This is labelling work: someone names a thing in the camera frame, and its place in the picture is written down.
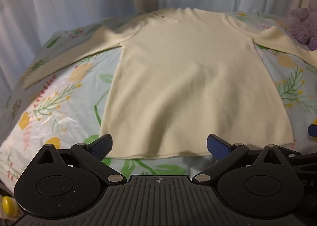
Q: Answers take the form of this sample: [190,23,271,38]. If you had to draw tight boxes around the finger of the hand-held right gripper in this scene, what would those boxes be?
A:
[307,124,317,140]

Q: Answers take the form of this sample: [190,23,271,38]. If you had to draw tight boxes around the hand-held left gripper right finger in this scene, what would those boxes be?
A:
[192,134,298,184]

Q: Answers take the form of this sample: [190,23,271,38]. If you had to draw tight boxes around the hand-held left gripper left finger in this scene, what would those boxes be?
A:
[35,134,127,184]

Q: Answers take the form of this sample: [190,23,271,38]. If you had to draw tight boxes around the cream knit sweater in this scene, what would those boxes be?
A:
[22,7,317,160]

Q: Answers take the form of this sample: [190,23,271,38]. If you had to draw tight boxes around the floral printed bedsheet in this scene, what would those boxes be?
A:
[0,12,317,192]

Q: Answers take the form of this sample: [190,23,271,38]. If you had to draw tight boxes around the purple plush toy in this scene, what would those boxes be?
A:
[289,0,317,51]

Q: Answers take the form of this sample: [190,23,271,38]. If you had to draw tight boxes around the yellow round object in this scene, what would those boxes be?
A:
[1,196,19,217]

